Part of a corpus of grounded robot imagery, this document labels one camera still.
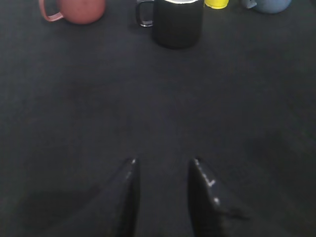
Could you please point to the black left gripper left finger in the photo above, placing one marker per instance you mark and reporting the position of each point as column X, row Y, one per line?
column 112, row 213

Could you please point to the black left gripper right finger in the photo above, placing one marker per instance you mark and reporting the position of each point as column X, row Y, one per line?
column 214, row 211

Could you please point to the black mug white inside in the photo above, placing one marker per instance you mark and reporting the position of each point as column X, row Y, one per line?
column 175, row 23

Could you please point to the terracotta red mug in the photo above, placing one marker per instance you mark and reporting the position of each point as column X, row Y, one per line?
column 80, row 12

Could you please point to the blue mug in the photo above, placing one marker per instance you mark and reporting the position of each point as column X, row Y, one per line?
column 266, row 6

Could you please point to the yellow paper cup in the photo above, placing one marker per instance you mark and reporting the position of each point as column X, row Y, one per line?
column 216, row 4

